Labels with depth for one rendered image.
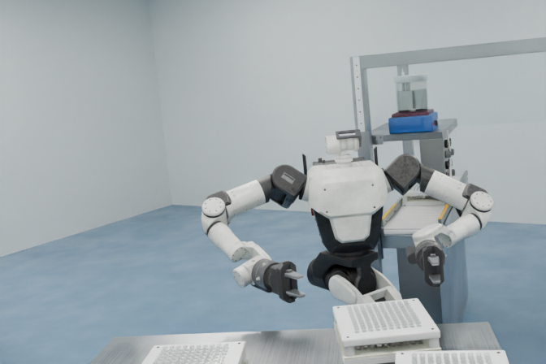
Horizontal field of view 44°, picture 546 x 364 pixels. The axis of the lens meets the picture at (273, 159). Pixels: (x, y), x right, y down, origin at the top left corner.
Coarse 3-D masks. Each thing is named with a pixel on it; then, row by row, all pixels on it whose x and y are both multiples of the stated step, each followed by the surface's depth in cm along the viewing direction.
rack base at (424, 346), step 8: (336, 328) 185; (336, 336) 183; (416, 344) 170; (424, 344) 169; (360, 352) 169; (368, 352) 168; (376, 352) 168; (384, 352) 167; (392, 352) 167; (344, 360) 166; (352, 360) 166; (360, 360) 166; (368, 360) 166; (376, 360) 166; (384, 360) 166; (392, 360) 166
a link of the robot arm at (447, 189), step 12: (432, 180) 232; (444, 180) 231; (456, 180) 232; (432, 192) 233; (444, 192) 230; (456, 192) 229; (468, 192) 228; (480, 192) 227; (456, 204) 231; (480, 204) 223; (492, 204) 224
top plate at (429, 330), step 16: (416, 304) 185; (336, 320) 179; (384, 320) 176; (432, 320) 173; (352, 336) 167; (368, 336) 166; (384, 336) 166; (400, 336) 166; (416, 336) 166; (432, 336) 166
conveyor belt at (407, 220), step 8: (456, 176) 430; (400, 208) 354; (408, 208) 352; (416, 208) 350; (424, 208) 348; (432, 208) 346; (440, 208) 344; (392, 216) 337; (400, 216) 335; (408, 216) 334; (416, 216) 332; (424, 216) 330; (432, 216) 329; (392, 224) 320; (400, 224) 319; (408, 224) 317; (416, 224) 316; (424, 224) 314; (384, 232) 317; (392, 232) 315; (400, 232) 314; (408, 232) 313
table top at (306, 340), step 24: (144, 336) 200; (168, 336) 198; (192, 336) 196; (216, 336) 195; (240, 336) 193; (264, 336) 191; (288, 336) 189; (312, 336) 188; (456, 336) 178; (480, 336) 177; (96, 360) 186; (120, 360) 184; (264, 360) 175; (288, 360) 174; (312, 360) 173; (336, 360) 171
